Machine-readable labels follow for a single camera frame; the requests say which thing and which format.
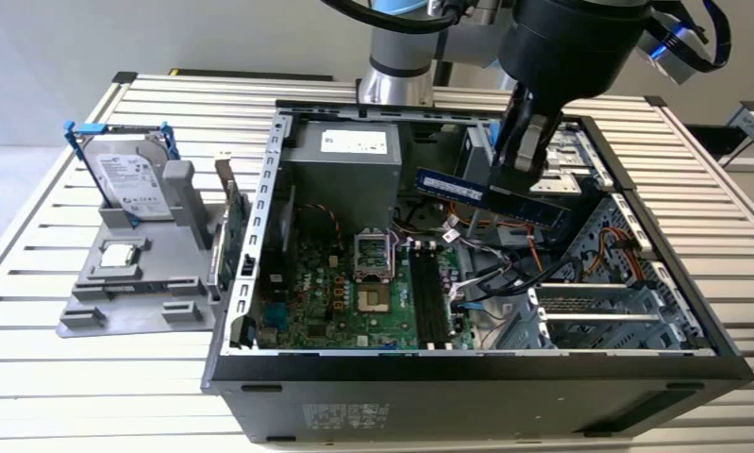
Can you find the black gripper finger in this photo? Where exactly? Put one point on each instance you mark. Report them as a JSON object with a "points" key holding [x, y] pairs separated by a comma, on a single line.
{"points": [[509, 179]]}

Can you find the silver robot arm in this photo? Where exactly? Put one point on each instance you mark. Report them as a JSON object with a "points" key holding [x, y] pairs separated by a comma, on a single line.
{"points": [[395, 61]]}

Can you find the black RAM slot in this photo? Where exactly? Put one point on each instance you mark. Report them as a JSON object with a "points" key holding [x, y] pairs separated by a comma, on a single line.
{"points": [[434, 302], [418, 302], [426, 302]]}

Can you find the grey metal drive cage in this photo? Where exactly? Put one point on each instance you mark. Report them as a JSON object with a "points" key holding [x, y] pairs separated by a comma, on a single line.
{"points": [[574, 141]]}

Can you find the thin metal locking lever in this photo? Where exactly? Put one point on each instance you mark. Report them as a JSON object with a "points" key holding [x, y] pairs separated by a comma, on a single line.
{"points": [[394, 257]]}

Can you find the grey power supply unit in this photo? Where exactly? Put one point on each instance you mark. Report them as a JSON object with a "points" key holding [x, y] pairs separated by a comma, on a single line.
{"points": [[345, 189]]}

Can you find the grey metal disk bay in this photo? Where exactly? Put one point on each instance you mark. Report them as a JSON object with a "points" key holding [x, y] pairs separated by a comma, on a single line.
{"points": [[604, 317]]}

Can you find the CPU socket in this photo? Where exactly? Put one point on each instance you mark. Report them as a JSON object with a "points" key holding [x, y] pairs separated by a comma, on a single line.
{"points": [[374, 297]]}

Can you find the black case fan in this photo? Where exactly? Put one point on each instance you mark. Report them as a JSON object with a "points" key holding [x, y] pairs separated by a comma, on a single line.
{"points": [[289, 222]]}

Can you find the green motherboard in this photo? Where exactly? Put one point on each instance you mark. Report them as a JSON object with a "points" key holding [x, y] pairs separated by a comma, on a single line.
{"points": [[326, 311]]}

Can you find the green graphics card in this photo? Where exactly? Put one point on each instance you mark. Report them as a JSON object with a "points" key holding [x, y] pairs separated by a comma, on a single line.
{"points": [[238, 222]]}

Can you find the blue expansion slot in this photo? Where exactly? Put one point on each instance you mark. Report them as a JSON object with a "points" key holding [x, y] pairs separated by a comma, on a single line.
{"points": [[275, 316]]}

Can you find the black open PC case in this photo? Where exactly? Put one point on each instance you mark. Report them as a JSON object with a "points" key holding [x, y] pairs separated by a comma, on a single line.
{"points": [[414, 406]]}

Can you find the grey plastic parts rack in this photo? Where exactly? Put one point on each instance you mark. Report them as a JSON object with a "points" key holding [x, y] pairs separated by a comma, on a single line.
{"points": [[175, 255]]}

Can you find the hard disk in blue carrier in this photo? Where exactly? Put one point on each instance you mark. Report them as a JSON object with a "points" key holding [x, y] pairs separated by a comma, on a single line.
{"points": [[127, 179]]}

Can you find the silver CPU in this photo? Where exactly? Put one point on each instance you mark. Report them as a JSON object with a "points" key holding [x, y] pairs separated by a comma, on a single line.
{"points": [[119, 255]]}

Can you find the grey camera with black bracket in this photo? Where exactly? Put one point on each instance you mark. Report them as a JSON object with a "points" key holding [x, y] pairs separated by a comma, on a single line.
{"points": [[672, 56]]}

